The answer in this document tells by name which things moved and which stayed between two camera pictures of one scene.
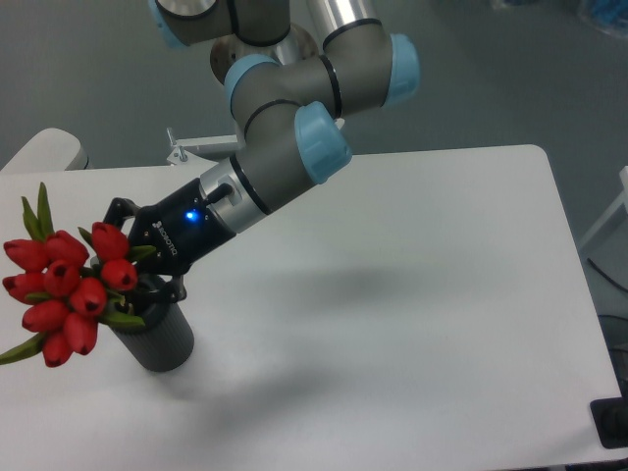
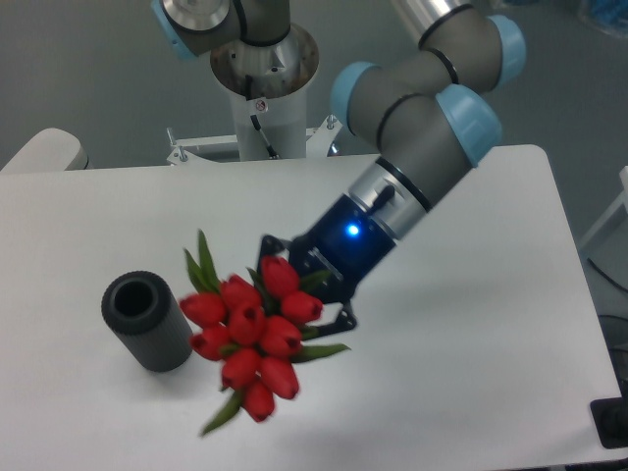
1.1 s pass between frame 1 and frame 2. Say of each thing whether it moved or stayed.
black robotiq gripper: moved
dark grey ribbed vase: stayed
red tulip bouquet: moved
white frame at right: stayed
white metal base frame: stayed
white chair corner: stayed
